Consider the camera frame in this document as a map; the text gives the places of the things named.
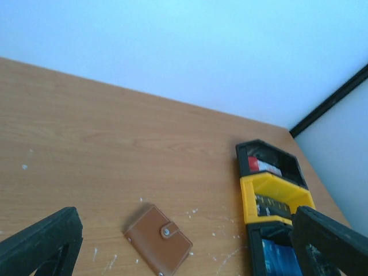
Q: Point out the brown leather card holder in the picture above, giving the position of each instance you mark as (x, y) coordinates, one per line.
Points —
(158, 240)

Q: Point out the right black frame post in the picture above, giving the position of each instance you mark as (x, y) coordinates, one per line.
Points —
(343, 91)

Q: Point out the red white credit card stack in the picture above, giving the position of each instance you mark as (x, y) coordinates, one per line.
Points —
(256, 165)

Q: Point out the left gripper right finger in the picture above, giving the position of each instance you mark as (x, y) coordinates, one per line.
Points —
(324, 246)

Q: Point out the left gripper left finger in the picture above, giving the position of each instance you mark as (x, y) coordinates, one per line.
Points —
(48, 247)

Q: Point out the black yellow card tray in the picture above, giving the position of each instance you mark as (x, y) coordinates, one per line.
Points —
(272, 187)

